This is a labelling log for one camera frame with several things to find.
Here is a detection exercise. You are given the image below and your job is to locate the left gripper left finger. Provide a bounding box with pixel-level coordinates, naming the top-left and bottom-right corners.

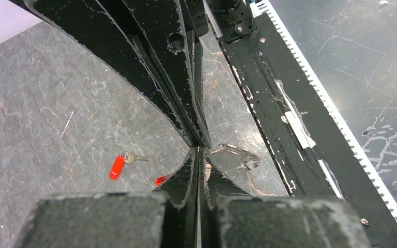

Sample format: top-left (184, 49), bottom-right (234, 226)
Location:
top-left (14, 148), bottom-right (199, 247)

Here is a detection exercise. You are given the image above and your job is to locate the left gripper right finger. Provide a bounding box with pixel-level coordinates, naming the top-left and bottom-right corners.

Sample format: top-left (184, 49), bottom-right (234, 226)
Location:
top-left (198, 148), bottom-right (370, 247)

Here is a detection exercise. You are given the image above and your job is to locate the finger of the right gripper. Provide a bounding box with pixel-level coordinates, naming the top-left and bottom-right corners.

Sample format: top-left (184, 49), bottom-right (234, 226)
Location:
top-left (97, 1), bottom-right (211, 148)
top-left (8, 0), bottom-right (199, 147)

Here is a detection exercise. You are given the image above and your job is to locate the key with red tag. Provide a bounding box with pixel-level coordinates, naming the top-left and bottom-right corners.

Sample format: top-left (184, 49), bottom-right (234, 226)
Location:
top-left (109, 151), bottom-right (150, 180)

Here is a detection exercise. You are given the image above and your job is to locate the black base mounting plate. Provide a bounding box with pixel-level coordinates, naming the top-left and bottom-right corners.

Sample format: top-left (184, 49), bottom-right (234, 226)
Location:
top-left (204, 1), bottom-right (397, 247)

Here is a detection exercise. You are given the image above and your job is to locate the white toothed cable duct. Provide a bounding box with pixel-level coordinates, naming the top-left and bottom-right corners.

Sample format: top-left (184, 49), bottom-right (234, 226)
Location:
top-left (250, 1), bottom-right (397, 226)

